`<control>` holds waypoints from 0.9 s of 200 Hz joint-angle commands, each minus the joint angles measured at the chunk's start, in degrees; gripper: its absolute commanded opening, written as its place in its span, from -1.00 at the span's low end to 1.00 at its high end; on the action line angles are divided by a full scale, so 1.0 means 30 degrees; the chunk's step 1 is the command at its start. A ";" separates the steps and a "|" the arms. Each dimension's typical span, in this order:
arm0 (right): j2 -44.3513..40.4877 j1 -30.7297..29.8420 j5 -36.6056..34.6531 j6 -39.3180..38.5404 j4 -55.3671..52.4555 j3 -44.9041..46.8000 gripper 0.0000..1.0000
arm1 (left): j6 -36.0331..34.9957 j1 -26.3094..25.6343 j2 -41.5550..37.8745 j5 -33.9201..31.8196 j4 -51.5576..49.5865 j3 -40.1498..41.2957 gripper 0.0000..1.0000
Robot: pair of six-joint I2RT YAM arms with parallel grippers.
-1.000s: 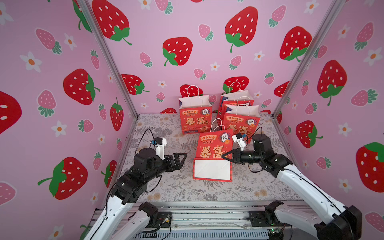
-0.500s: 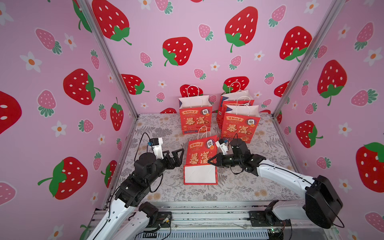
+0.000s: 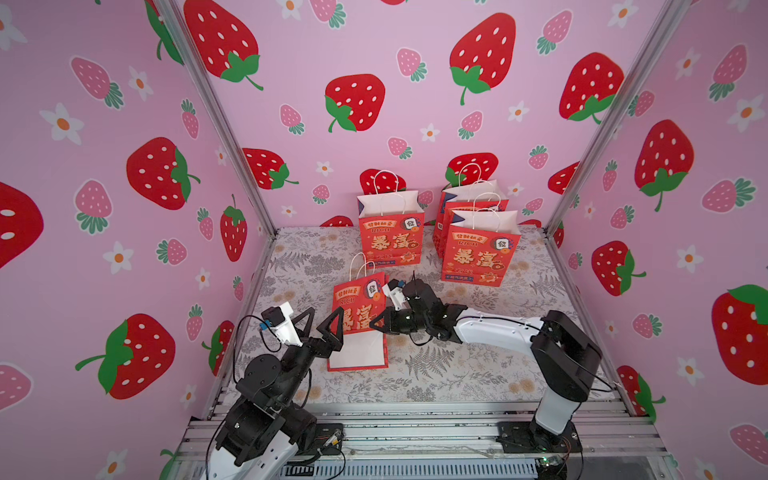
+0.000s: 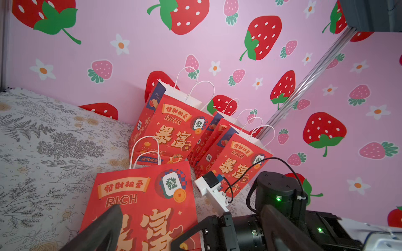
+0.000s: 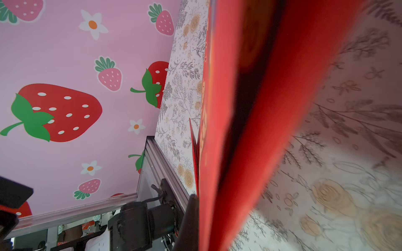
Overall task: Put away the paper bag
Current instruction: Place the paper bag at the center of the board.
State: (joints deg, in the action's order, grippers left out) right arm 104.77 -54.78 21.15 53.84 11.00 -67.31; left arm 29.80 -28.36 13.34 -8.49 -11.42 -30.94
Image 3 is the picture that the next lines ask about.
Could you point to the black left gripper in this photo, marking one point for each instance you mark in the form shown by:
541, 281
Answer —
320, 349

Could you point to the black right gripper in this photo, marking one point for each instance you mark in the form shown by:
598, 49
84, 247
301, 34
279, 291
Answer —
418, 312

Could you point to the red paper gift bag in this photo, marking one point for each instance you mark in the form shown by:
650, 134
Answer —
361, 299

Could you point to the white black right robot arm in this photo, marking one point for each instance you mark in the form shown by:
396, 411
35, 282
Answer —
566, 358

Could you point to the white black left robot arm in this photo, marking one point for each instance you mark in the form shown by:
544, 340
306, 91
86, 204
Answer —
265, 429

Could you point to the red paper bag back left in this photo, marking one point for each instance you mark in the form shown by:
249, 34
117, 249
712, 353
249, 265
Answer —
391, 220

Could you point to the red paper bag front right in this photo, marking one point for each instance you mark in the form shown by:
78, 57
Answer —
481, 245

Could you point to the red paper bag back right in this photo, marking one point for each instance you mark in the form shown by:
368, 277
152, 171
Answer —
470, 188

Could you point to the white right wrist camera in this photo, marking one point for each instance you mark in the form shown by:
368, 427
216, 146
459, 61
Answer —
393, 290

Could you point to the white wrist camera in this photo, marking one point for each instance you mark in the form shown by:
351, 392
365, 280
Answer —
393, 290
280, 324

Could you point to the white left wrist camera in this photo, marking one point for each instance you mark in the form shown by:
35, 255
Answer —
280, 324

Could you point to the silver aluminium corner post left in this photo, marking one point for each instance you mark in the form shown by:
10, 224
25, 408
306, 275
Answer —
180, 34

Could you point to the silver aluminium corner post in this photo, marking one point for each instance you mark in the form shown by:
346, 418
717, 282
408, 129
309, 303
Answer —
180, 34
660, 34

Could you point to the silver aluminium corner post right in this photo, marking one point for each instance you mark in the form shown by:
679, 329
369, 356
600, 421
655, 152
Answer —
660, 34

